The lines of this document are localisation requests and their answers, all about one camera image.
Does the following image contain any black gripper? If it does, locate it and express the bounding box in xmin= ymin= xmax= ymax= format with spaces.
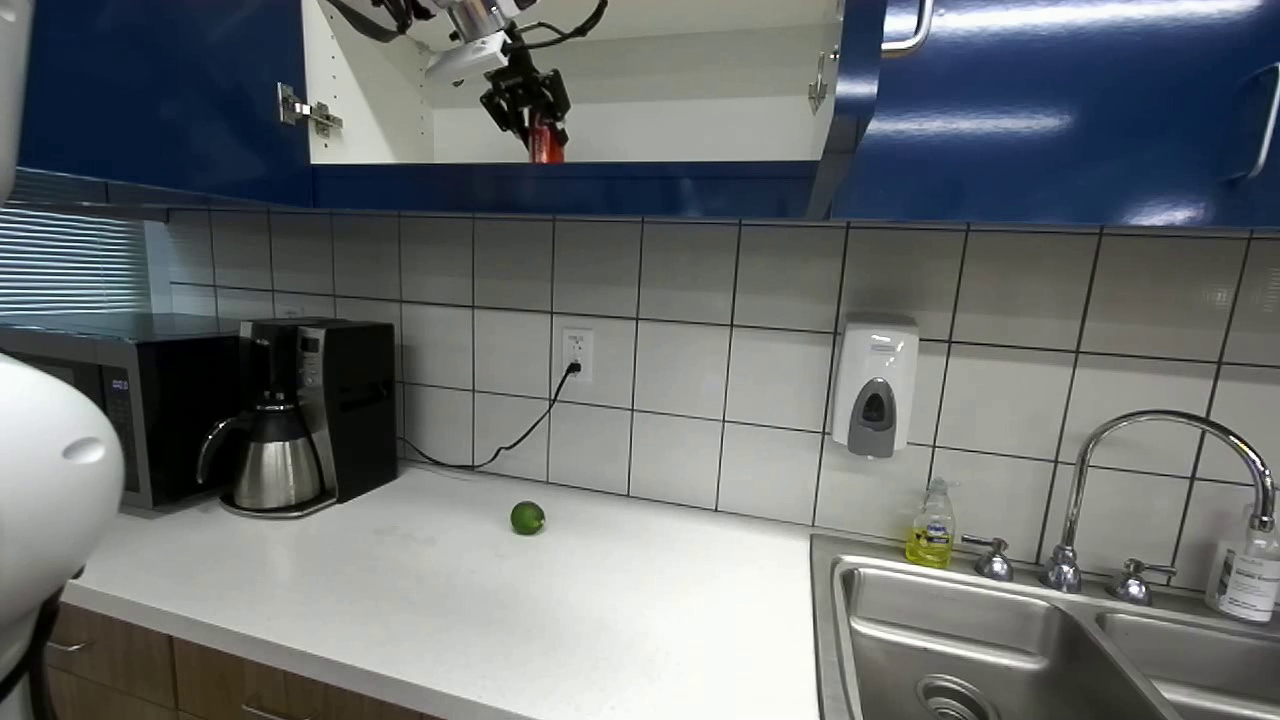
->
xmin=479 ymin=68 xmax=573 ymax=134

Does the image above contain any red soda can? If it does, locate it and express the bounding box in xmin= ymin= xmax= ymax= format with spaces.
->
xmin=528 ymin=123 xmax=567 ymax=164

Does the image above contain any blue open cabinet door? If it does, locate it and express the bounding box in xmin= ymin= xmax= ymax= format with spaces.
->
xmin=21 ymin=0 xmax=308 ymax=202

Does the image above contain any blue upper cabinet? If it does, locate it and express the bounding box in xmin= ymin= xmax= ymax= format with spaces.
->
xmin=2 ymin=0 xmax=1280 ymax=226

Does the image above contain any black steel coffee maker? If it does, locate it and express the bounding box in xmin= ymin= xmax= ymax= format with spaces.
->
xmin=238 ymin=321 xmax=396 ymax=498

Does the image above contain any green lime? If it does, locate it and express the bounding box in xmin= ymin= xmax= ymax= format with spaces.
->
xmin=509 ymin=498 xmax=548 ymax=534

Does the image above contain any stainless steel coffee carafe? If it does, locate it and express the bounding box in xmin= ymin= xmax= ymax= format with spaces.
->
xmin=194 ymin=401 xmax=327 ymax=516

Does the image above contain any black microwave oven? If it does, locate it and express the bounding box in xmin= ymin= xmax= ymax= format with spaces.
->
xmin=0 ymin=313 xmax=245 ymax=511

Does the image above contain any yellow dish soap bottle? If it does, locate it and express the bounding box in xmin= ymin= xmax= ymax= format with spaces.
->
xmin=905 ymin=479 xmax=955 ymax=568

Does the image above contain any stainless steel double sink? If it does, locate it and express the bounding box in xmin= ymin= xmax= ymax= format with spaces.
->
xmin=807 ymin=534 xmax=1280 ymax=720

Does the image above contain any chrome sink faucet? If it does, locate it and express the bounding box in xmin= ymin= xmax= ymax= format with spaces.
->
xmin=937 ymin=409 xmax=1253 ymax=596

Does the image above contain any white hand soap bottle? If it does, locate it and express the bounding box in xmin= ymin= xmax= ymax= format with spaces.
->
xmin=1202 ymin=520 xmax=1280 ymax=622

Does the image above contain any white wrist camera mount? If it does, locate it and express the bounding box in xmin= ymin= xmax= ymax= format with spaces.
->
xmin=427 ymin=30 xmax=509 ymax=89

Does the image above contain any white wall power outlet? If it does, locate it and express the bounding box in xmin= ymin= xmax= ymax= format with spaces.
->
xmin=558 ymin=329 xmax=594 ymax=384

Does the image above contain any black power cable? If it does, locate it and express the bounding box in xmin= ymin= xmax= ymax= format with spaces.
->
xmin=391 ymin=355 xmax=589 ymax=476

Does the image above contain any white wall soap dispenser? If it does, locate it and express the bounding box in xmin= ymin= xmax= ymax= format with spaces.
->
xmin=833 ymin=321 xmax=919 ymax=458

